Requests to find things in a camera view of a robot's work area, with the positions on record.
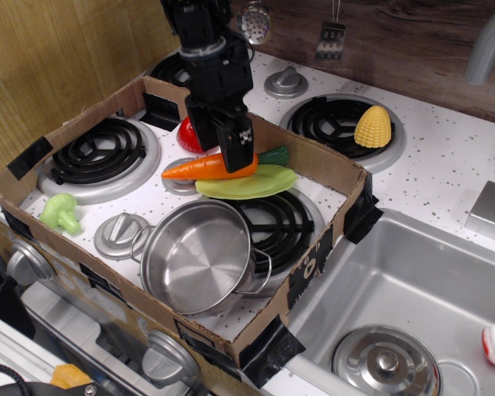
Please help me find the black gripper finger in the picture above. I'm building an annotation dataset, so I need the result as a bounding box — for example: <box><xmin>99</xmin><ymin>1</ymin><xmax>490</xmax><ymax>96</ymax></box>
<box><xmin>217</xmin><ymin>115</ymin><xmax>254</xmax><ymax>173</ymax></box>
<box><xmin>187</xmin><ymin>107</ymin><xmax>219</xmax><ymax>151</ymax></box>

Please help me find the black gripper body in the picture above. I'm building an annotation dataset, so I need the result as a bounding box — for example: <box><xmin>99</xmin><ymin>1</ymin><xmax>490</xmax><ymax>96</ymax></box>
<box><xmin>181</xmin><ymin>36</ymin><xmax>253</xmax><ymax>124</ymax></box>

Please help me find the orange toy carrot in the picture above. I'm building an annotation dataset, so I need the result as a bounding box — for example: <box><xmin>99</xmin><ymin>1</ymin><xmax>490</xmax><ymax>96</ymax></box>
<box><xmin>162</xmin><ymin>145</ymin><xmax>290</xmax><ymax>181</ymax></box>

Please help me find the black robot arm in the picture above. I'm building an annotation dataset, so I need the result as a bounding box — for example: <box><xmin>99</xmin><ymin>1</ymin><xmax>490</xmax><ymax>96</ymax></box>
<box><xmin>162</xmin><ymin>1</ymin><xmax>254</xmax><ymax>173</ymax></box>

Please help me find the light green plastic plate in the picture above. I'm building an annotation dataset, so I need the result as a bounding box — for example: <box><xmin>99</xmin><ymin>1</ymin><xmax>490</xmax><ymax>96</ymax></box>
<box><xmin>196</xmin><ymin>164</ymin><xmax>298</xmax><ymax>200</ymax></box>

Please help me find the silver knob near plate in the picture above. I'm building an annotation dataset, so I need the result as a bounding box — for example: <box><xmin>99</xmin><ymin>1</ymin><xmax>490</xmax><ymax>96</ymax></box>
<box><xmin>162</xmin><ymin>158</ymin><xmax>198</xmax><ymax>196</ymax></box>

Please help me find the red toy strawberry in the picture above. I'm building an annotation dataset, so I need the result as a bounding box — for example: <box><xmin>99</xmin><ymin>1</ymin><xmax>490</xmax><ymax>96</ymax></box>
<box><xmin>177</xmin><ymin>117</ymin><xmax>205</xmax><ymax>153</ymax></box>

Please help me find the back left black burner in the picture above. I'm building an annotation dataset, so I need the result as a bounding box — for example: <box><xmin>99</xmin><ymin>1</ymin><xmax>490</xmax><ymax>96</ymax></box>
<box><xmin>149</xmin><ymin>53</ymin><xmax>189</xmax><ymax>87</ymax></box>

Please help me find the black burner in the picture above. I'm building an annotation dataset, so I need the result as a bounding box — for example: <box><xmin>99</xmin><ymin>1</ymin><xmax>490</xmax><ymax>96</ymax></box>
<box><xmin>208</xmin><ymin>189</ymin><xmax>327</xmax><ymax>290</ymax></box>
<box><xmin>280</xmin><ymin>94</ymin><xmax>407</xmax><ymax>173</ymax></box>
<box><xmin>38</xmin><ymin>117</ymin><xmax>161</xmax><ymax>205</ymax></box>
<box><xmin>149</xmin><ymin>53</ymin><xmax>189</xmax><ymax>87</ymax></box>

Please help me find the hanging silver strainer spoon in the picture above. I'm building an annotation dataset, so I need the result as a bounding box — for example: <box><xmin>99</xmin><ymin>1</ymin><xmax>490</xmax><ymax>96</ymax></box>
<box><xmin>236</xmin><ymin>1</ymin><xmax>273</xmax><ymax>45</ymax></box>

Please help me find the silver knob back centre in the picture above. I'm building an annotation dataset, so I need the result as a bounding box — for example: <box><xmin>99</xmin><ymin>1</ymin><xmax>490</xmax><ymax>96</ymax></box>
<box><xmin>264</xmin><ymin>66</ymin><xmax>309</xmax><ymax>99</ymax></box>

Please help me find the back right black burner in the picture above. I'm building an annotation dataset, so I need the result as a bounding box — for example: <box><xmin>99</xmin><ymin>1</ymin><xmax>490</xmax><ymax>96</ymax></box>
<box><xmin>280</xmin><ymin>94</ymin><xmax>407</xmax><ymax>173</ymax></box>

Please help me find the front right black burner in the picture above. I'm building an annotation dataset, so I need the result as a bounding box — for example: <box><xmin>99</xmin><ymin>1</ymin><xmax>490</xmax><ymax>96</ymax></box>
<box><xmin>208</xmin><ymin>189</ymin><xmax>327</xmax><ymax>290</ymax></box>

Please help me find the front left black burner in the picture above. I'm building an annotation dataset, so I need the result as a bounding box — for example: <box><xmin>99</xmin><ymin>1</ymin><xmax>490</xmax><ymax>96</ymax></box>
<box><xmin>38</xmin><ymin>117</ymin><xmax>161</xmax><ymax>205</ymax></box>

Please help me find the hanging silver slotted spatula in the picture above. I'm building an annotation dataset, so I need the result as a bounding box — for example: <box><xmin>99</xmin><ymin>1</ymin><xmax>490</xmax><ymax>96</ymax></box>
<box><xmin>315</xmin><ymin>1</ymin><xmax>347</xmax><ymax>62</ymax></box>

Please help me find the stainless steel pot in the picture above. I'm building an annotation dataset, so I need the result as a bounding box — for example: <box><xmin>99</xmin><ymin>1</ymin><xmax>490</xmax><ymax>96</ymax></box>
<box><xmin>130</xmin><ymin>199</ymin><xmax>265</xmax><ymax>316</ymax></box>

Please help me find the yellow toy corn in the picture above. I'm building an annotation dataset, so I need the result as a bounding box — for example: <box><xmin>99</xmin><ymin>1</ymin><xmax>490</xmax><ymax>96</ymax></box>
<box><xmin>354</xmin><ymin>106</ymin><xmax>393</xmax><ymax>149</ymax></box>

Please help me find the silver knob near pot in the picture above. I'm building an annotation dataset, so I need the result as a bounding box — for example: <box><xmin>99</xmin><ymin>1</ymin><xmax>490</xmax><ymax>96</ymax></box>
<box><xmin>94</xmin><ymin>212</ymin><xmax>152</xmax><ymax>261</ymax></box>

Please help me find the green toy broccoli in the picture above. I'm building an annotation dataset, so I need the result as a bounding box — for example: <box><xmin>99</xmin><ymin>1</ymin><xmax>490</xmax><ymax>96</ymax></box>
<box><xmin>40</xmin><ymin>193</ymin><xmax>81</xmax><ymax>235</ymax></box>

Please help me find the cardboard fence with black tape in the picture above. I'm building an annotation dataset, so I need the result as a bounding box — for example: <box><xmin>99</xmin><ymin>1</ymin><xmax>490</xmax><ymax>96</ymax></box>
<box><xmin>0</xmin><ymin>77</ymin><xmax>371</xmax><ymax>394</ymax></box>

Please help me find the silver front knob left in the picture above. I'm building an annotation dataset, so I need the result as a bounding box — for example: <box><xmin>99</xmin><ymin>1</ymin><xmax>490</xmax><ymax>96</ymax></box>
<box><xmin>7</xmin><ymin>238</ymin><xmax>56</xmax><ymax>286</ymax></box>

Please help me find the silver front knob right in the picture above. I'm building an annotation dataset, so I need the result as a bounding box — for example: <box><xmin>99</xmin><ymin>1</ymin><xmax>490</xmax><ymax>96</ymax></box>
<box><xmin>141</xmin><ymin>330</ymin><xmax>200</xmax><ymax>388</ymax></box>

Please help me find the grey faucet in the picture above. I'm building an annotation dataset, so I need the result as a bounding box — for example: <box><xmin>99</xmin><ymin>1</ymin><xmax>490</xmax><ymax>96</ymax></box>
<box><xmin>464</xmin><ymin>3</ymin><xmax>495</xmax><ymax>115</ymax></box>

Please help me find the stainless steel sink basin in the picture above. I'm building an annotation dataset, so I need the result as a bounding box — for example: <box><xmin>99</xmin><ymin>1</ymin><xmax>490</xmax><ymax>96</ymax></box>
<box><xmin>289</xmin><ymin>210</ymin><xmax>495</xmax><ymax>395</ymax></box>

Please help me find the steel pot lid in sink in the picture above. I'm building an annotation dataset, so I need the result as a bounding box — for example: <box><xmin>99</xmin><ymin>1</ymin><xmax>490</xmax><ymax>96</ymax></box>
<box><xmin>330</xmin><ymin>325</ymin><xmax>441</xmax><ymax>395</ymax></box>

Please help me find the orange object bottom left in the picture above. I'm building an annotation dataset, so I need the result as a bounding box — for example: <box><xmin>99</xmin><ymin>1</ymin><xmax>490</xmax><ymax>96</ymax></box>
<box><xmin>49</xmin><ymin>364</ymin><xmax>92</xmax><ymax>389</ymax></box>

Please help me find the black cable bottom left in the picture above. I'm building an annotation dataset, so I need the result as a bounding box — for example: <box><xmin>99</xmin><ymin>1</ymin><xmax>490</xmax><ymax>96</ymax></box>
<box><xmin>0</xmin><ymin>350</ymin><xmax>30</xmax><ymax>396</ymax></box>

